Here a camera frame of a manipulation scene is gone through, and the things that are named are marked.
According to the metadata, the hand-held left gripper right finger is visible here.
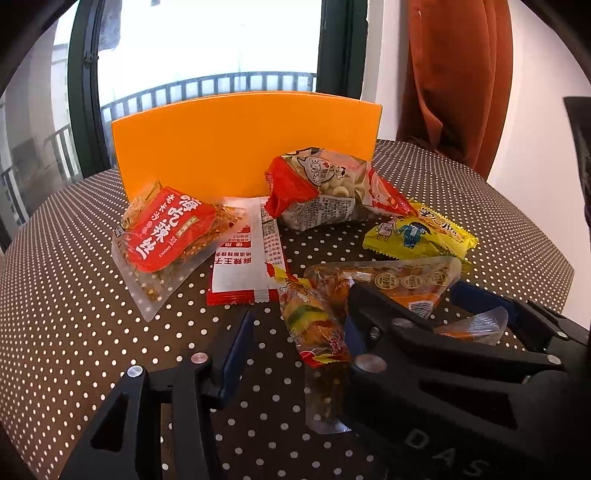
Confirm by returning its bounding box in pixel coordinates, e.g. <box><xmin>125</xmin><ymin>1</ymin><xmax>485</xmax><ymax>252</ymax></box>
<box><xmin>342</xmin><ymin>318</ymin><xmax>387</xmax><ymax>430</ymax></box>

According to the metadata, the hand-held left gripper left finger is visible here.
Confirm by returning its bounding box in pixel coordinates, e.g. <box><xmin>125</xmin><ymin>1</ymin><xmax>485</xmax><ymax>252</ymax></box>
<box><xmin>60</xmin><ymin>308</ymin><xmax>256</xmax><ymax>480</ymax></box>

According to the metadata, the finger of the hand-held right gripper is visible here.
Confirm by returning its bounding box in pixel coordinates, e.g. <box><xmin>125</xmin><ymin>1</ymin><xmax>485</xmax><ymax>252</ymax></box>
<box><xmin>450</xmin><ymin>281</ymin><xmax>591</xmax><ymax>357</ymax></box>
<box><xmin>346</xmin><ymin>281</ymin><xmax>568</xmax><ymax>383</ymax></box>

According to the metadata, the small clear orange packet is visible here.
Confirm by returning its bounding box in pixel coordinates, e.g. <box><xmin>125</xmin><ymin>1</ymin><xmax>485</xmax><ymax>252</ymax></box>
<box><xmin>434</xmin><ymin>307</ymin><xmax>509</xmax><ymax>345</ymax></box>

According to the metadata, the clear orange triangular snack packet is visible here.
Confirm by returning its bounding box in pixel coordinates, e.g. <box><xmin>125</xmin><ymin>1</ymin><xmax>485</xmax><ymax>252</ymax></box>
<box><xmin>305</xmin><ymin>256</ymin><xmax>462</xmax><ymax>321</ymax></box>

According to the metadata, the red yellow clear snack packet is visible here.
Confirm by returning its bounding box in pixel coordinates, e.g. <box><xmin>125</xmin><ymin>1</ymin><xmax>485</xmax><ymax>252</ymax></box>
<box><xmin>276</xmin><ymin>263</ymin><xmax>354</xmax><ymax>435</ymax></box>

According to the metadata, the yellow cartoon snack packet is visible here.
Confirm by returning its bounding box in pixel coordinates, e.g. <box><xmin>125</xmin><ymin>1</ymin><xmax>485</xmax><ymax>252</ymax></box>
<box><xmin>362</xmin><ymin>202</ymin><xmax>479</xmax><ymax>274</ymax></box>

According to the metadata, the white and red snack packet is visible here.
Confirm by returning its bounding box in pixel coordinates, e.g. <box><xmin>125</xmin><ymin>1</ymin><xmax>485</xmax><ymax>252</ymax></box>
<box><xmin>206</xmin><ymin>196</ymin><xmax>290</xmax><ymax>306</ymax></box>

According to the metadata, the red clear puffed snack bag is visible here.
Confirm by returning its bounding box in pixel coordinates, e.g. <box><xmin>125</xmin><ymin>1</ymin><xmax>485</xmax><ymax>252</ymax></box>
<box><xmin>264</xmin><ymin>147</ymin><xmax>416</xmax><ymax>232</ymax></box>

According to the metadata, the red label clear spicy packet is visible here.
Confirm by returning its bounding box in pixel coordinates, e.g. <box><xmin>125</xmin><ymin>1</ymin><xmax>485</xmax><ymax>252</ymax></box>
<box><xmin>113</xmin><ymin>181</ymin><xmax>246</xmax><ymax>322</ymax></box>

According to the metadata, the orange cardboard box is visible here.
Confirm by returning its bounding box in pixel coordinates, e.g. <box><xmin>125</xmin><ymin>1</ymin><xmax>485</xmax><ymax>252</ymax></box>
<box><xmin>112</xmin><ymin>91</ymin><xmax>383</xmax><ymax>205</ymax></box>

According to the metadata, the brown polka dot tablecloth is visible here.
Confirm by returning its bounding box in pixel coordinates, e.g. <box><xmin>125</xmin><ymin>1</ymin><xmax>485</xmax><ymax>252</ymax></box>
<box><xmin>0</xmin><ymin>138</ymin><xmax>575</xmax><ymax>480</ymax></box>

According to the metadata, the black object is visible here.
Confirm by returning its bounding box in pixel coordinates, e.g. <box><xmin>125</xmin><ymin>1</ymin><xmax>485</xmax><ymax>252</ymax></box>
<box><xmin>563</xmin><ymin>96</ymin><xmax>591</xmax><ymax>214</ymax></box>

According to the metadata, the rust orange curtain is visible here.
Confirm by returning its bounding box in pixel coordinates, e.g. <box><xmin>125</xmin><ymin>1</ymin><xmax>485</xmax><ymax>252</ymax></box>
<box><xmin>396</xmin><ymin>0</ymin><xmax>514</xmax><ymax>179</ymax></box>

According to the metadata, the dark balcony railing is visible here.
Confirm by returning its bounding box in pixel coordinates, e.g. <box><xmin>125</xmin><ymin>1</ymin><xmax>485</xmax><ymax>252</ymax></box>
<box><xmin>0</xmin><ymin>71</ymin><xmax>319</xmax><ymax>223</ymax></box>

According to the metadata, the grey hanging cloth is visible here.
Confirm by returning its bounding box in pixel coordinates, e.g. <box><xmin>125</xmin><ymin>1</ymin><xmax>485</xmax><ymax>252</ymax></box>
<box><xmin>100</xmin><ymin>0</ymin><xmax>124</xmax><ymax>52</ymax></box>

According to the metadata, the dark green window frame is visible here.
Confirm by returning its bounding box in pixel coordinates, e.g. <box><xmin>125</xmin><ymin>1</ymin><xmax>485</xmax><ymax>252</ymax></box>
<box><xmin>67</xmin><ymin>0</ymin><xmax>370</xmax><ymax>182</ymax></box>

